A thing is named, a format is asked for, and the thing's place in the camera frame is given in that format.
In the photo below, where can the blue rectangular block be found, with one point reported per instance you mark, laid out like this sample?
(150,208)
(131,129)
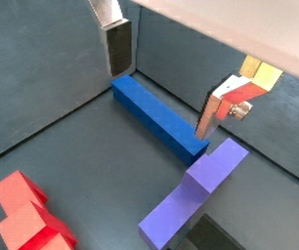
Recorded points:
(161,120)

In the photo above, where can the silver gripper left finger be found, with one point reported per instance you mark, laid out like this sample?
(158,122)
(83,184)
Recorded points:
(114,33)

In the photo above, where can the purple stepped block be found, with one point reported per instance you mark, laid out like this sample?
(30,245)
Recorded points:
(201,179)

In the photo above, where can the black angle bracket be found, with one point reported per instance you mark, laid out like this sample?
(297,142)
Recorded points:
(208,236)

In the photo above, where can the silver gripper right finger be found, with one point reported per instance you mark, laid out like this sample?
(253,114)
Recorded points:
(228,96)

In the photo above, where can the red cross-shaped block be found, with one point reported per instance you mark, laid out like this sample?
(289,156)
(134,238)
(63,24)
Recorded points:
(29,227)

